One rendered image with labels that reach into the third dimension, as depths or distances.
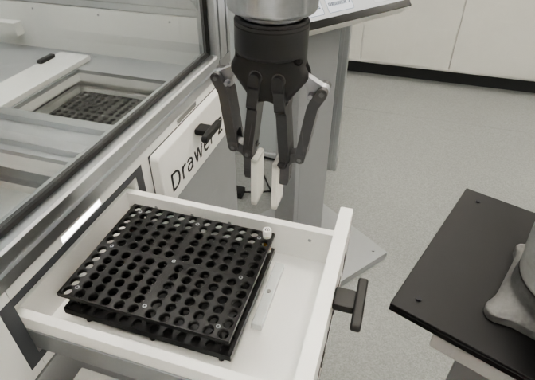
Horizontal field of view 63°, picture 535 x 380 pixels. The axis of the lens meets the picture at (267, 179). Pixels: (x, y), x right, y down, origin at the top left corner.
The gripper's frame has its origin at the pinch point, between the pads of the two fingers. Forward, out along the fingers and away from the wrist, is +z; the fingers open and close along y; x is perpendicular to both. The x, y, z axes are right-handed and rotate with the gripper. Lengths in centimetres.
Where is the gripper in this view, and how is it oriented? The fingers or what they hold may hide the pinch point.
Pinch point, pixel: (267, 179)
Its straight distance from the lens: 54.6
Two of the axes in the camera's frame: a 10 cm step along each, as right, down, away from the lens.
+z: -0.2, 8.0, 6.0
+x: -3.0, 5.7, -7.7
